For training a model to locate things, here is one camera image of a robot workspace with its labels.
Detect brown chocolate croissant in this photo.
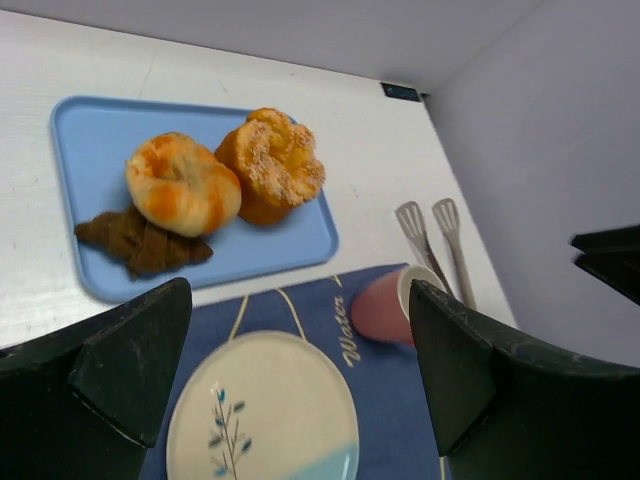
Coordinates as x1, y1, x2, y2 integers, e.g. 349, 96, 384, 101
74, 204, 214, 280

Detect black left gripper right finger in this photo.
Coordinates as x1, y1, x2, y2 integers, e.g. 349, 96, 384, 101
409, 280, 639, 479

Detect sugared orange muffin bread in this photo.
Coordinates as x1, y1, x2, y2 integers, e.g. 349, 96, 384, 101
215, 107, 326, 227

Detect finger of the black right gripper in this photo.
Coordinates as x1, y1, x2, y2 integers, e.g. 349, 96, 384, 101
571, 225, 640, 304

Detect cream and blue plate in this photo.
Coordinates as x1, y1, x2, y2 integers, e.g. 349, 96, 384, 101
166, 331, 360, 479

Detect round orange striped bun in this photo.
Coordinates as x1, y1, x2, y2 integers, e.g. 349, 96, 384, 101
125, 132, 242, 238

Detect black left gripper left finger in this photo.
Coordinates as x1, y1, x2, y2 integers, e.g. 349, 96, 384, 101
1, 278, 192, 479

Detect pink ceramic mug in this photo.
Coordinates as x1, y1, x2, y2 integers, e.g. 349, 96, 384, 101
350, 265, 445, 346

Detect metal serving tongs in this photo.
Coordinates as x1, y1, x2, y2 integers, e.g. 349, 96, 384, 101
395, 198, 477, 310

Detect dark label sticker right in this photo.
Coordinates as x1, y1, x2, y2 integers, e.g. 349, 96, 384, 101
380, 82, 423, 102

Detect light blue plastic tray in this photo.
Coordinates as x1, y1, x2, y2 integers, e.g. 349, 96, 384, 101
50, 96, 339, 289

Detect blue cloth placemat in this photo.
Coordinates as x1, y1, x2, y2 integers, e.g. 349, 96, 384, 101
168, 264, 446, 479

